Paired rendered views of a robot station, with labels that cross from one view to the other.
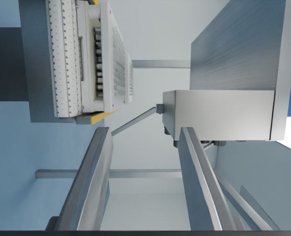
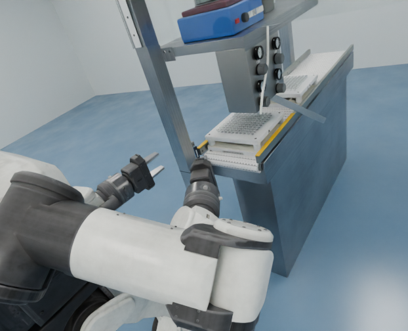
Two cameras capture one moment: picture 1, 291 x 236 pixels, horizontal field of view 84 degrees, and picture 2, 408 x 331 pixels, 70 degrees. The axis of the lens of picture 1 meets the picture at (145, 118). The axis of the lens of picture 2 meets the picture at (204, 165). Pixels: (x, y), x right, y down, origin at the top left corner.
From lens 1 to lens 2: 80 cm
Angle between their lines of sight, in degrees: 59
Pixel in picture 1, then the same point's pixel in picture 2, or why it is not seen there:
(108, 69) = (234, 140)
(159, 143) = not seen: outside the picture
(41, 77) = (243, 173)
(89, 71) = (237, 149)
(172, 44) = not seen: outside the picture
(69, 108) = (252, 165)
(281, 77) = (207, 49)
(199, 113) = (237, 98)
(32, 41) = (227, 173)
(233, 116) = (235, 77)
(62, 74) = (236, 165)
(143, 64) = (286, 46)
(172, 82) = not seen: outside the picture
